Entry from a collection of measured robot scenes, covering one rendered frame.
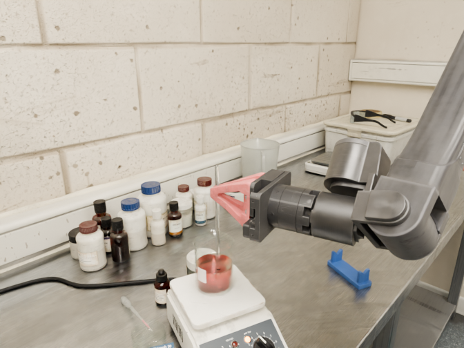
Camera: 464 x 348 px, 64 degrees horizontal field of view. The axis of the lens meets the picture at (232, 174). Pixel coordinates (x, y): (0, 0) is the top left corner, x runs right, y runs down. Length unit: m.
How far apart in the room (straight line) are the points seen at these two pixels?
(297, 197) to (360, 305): 0.35
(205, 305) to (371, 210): 0.30
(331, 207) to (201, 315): 0.25
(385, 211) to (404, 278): 0.48
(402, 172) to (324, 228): 0.10
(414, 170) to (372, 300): 0.40
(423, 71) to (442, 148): 1.38
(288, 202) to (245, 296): 0.20
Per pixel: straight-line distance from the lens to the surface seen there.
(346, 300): 0.77
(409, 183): 0.42
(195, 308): 0.58
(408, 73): 1.83
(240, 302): 0.59
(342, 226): 0.44
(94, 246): 0.83
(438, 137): 0.46
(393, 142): 1.53
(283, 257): 0.87
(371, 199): 0.41
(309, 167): 1.40
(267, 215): 0.47
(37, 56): 0.91
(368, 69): 1.90
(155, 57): 1.05
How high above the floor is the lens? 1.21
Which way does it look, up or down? 20 degrees down
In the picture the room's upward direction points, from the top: straight up
